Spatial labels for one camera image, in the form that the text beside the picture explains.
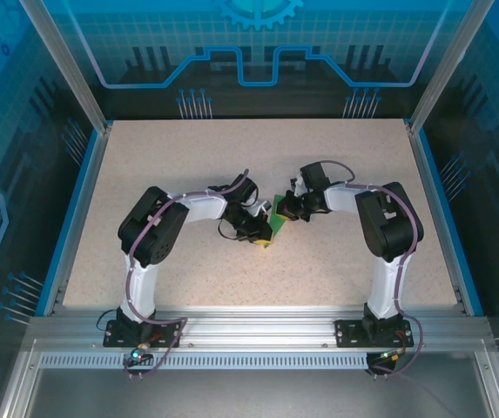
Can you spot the green paper sheet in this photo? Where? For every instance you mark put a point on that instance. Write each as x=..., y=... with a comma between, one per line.
x=280, y=224

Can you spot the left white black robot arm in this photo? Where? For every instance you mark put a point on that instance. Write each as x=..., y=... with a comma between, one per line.
x=140, y=287

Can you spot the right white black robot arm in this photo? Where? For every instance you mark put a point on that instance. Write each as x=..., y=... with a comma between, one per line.
x=384, y=287

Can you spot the aluminium mounting rail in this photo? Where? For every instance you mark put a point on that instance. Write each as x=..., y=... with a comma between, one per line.
x=253, y=326

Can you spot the aluminium side rail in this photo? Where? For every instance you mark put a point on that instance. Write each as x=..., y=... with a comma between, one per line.
x=434, y=204
x=85, y=204

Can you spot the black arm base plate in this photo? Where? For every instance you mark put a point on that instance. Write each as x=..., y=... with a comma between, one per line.
x=166, y=337
x=349, y=333

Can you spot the aluminium frame post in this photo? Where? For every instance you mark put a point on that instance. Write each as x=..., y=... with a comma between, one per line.
x=440, y=65
x=74, y=74

